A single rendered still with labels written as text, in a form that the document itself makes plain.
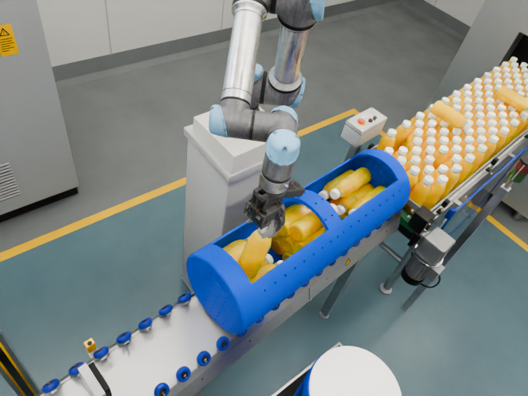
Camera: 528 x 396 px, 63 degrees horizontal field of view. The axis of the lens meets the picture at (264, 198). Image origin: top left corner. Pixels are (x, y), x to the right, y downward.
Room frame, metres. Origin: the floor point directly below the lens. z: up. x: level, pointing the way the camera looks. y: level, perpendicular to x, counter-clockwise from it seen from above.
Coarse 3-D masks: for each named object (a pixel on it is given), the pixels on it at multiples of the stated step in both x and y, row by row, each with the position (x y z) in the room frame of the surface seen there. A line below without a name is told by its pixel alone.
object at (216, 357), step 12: (396, 216) 1.34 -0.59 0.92; (384, 228) 1.26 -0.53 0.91; (360, 240) 1.14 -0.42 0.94; (348, 252) 1.07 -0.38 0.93; (336, 264) 1.01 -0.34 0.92; (300, 288) 0.86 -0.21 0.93; (288, 300) 0.80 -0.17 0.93; (276, 312) 0.75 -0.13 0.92; (252, 324) 0.67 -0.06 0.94; (216, 348) 0.56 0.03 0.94; (228, 348) 0.58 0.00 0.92; (216, 360) 0.54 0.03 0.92; (192, 372) 0.48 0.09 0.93; (180, 384) 0.44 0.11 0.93
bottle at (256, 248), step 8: (256, 232) 0.78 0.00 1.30; (248, 240) 0.76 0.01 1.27; (256, 240) 0.75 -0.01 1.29; (264, 240) 0.76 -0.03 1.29; (248, 248) 0.75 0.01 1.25; (256, 248) 0.74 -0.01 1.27; (264, 248) 0.74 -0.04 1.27; (240, 256) 0.75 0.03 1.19; (248, 256) 0.73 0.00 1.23; (256, 256) 0.73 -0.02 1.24; (264, 256) 0.75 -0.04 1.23; (240, 264) 0.73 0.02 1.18; (248, 264) 0.73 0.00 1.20; (256, 264) 0.73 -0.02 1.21; (248, 272) 0.72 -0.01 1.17; (256, 272) 0.73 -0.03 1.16
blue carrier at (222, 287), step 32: (352, 160) 1.40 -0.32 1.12; (384, 160) 1.31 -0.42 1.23; (384, 192) 1.17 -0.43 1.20; (352, 224) 1.00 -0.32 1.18; (192, 256) 0.72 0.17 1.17; (224, 256) 0.71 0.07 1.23; (320, 256) 0.85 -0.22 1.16; (192, 288) 0.72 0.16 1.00; (224, 288) 0.64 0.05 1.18; (256, 288) 0.66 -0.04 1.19; (288, 288) 0.72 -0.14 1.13; (224, 320) 0.62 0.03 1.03; (256, 320) 0.62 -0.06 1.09
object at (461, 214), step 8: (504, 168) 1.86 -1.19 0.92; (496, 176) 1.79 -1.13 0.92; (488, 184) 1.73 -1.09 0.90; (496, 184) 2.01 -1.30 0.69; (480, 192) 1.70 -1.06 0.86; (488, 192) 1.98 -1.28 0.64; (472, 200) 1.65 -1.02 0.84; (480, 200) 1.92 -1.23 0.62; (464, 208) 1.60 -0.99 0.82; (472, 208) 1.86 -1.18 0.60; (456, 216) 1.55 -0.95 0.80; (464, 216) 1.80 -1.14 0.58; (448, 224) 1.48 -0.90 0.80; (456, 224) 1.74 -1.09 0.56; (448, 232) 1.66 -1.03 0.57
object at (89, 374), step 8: (80, 368) 0.37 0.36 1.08; (88, 368) 0.37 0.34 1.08; (96, 368) 0.38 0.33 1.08; (88, 376) 0.35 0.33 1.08; (96, 376) 0.36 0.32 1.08; (88, 384) 0.34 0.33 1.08; (96, 384) 0.34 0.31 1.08; (104, 384) 0.35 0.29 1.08; (88, 392) 0.36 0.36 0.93; (96, 392) 0.32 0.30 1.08; (104, 392) 0.33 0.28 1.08
